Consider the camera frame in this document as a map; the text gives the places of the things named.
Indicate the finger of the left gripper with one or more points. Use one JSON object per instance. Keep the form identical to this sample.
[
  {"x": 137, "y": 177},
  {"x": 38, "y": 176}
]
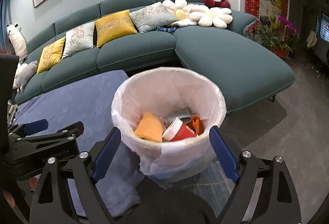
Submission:
[
  {"x": 69, "y": 130},
  {"x": 28, "y": 129}
]

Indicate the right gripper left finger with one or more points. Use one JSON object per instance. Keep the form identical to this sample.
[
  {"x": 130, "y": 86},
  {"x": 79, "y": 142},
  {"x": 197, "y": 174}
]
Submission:
[{"x": 102, "y": 154}]

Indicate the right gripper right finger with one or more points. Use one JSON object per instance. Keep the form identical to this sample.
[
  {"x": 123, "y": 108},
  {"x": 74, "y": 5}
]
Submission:
[{"x": 228, "y": 154}]

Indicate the orange foam fruit net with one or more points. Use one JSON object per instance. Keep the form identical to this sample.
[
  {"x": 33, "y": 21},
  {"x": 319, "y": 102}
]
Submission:
[{"x": 149, "y": 128}]

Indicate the orange plastic bag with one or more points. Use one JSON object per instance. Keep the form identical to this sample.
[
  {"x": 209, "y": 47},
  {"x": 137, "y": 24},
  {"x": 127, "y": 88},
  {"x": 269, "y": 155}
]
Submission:
[{"x": 196, "y": 125}]

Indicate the white lined trash bin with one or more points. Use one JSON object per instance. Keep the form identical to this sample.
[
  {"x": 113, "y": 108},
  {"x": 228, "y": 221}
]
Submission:
[{"x": 169, "y": 93}]

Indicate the white red paper cup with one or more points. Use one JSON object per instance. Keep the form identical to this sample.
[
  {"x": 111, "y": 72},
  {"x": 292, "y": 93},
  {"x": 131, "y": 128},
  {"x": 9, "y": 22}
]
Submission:
[{"x": 178, "y": 131}]

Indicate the grey plush toy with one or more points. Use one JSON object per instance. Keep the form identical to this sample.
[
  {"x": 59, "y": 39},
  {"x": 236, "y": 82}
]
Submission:
[{"x": 27, "y": 74}]

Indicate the yellow cushion left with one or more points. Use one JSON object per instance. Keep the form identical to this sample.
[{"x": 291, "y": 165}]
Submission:
[{"x": 51, "y": 55}]

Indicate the yellow cushion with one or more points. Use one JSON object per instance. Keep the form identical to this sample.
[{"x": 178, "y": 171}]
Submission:
[
  {"x": 51, "y": 55},
  {"x": 113, "y": 26}
]

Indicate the white plush panda pillow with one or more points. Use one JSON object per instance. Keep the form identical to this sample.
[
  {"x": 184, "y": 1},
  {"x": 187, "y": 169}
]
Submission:
[{"x": 18, "y": 42}]

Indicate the light grey cushion left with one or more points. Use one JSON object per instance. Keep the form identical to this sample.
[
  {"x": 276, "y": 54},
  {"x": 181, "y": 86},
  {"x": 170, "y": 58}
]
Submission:
[{"x": 79, "y": 39}]

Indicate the light grey cushion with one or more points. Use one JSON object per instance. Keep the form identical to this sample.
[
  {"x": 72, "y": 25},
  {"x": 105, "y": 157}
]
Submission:
[
  {"x": 79, "y": 39},
  {"x": 151, "y": 17}
]

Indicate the yellow cushion centre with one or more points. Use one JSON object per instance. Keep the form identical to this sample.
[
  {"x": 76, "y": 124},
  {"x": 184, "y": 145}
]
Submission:
[{"x": 113, "y": 26}]

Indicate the potted orchid plant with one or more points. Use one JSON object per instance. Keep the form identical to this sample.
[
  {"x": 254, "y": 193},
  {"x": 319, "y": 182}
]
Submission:
[{"x": 278, "y": 35}]

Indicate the teal sectional sofa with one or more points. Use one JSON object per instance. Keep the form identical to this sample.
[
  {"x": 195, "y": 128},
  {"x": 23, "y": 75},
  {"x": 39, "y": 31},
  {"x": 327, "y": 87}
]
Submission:
[{"x": 244, "y": 71}]

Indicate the blue patterned cloth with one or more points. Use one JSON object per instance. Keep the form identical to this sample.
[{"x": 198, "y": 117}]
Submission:
[{"x": 170, "y": 30}]

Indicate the white flower cushion right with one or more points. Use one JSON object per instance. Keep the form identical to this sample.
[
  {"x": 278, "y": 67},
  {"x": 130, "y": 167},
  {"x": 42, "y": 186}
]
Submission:
[{"x": 217, "y": 17}]

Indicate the light grey cushion right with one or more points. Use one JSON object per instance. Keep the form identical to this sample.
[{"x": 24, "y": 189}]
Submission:
[{"x": 151, "y": 17}]

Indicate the television screen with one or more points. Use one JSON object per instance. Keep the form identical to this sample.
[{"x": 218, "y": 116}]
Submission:
[{"x": 323, "y": 27}]

